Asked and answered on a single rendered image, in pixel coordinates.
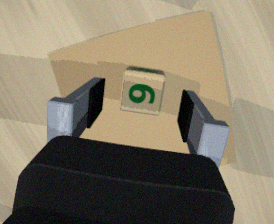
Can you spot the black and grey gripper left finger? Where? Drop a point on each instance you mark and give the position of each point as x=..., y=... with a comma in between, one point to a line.
x=71, y=115

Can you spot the tan flat mat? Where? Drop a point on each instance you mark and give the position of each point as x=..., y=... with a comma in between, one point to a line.
x=184, y=48

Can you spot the beige block with green number 6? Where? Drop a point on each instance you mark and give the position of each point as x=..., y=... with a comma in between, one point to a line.
x=142, y=90

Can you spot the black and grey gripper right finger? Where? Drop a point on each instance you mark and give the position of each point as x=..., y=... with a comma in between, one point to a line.
x=204, y=135

